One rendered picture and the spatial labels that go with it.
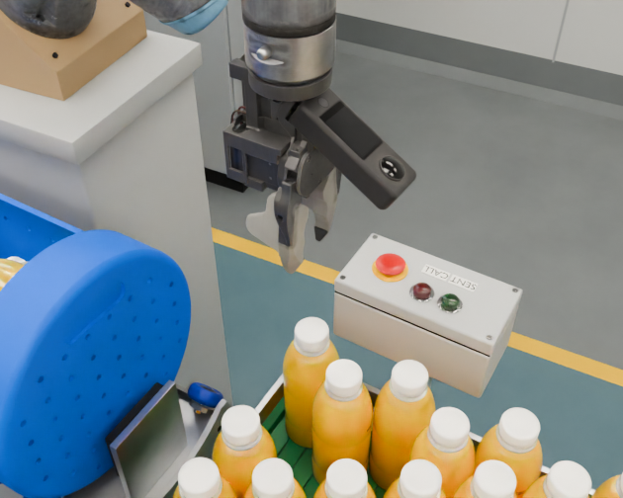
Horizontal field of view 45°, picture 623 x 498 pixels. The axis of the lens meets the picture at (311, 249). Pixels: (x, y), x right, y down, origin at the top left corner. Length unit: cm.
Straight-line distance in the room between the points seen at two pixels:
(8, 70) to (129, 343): 53
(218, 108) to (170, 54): 134
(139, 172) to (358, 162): 66
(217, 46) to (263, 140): 180
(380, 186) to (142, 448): 42
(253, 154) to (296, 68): 10
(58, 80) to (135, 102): 11
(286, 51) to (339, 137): 9
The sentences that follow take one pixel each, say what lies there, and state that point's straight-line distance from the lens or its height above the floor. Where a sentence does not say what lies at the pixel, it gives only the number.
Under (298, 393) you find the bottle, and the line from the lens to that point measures 89.
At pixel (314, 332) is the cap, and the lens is 84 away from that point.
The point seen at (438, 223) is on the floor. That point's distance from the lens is 269.
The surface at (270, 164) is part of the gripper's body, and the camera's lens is 67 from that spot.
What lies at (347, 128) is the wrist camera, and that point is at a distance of 64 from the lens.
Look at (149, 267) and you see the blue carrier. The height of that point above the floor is 118.
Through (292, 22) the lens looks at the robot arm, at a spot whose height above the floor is 147.
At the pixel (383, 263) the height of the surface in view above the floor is 111.
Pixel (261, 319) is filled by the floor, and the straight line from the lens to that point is 233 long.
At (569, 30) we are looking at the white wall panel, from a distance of 340.
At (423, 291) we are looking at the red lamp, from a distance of 87.
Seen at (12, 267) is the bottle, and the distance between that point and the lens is 85.
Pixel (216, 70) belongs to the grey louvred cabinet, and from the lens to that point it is 250.
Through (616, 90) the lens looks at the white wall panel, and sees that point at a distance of 346.
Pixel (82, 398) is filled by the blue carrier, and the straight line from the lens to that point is 81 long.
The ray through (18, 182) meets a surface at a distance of 124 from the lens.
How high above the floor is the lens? 173
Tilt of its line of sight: 43 degrees down
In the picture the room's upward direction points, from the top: straight up
